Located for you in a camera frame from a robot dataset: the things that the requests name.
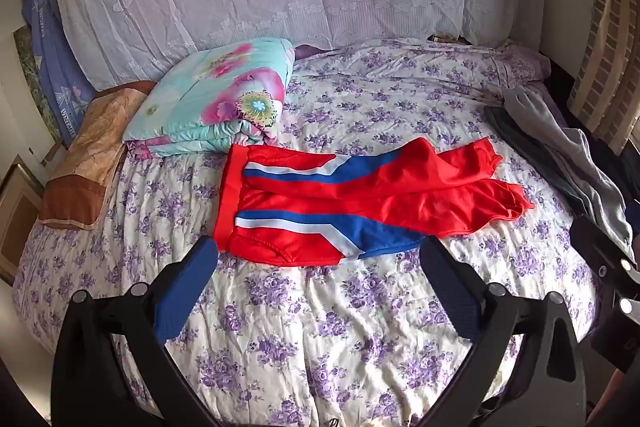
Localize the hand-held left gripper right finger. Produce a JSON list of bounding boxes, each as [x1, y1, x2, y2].
[[420, 236, 588, 427]]

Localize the blue printed pillow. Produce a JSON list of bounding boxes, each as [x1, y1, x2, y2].
[[21, 0, 98, 148]]

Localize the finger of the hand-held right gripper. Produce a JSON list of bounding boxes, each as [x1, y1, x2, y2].
[[570, 216, 640, 283]]

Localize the red pants with blue-white stripes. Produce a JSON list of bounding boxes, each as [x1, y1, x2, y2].
[[212, 137, 536, 267]]

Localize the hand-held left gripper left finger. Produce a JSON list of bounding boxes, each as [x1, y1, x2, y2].
[[50, 236, 221, 427]]

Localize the brown orange pillow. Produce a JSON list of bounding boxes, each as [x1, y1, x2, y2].
[[37, 80, 158, 229]]

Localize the grey garment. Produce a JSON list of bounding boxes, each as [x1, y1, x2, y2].
[[502, 84, 636, 258]]

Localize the purple floral bed sheet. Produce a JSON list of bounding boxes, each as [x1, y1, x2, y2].
[[12, 38, 601, 427]]

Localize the wooden picture frame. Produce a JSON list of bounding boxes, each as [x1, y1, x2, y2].
[[0, 154, 46, 285]]

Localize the folded teal floral quilt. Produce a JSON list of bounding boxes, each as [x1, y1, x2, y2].
[[122, 37, 296, 158]]

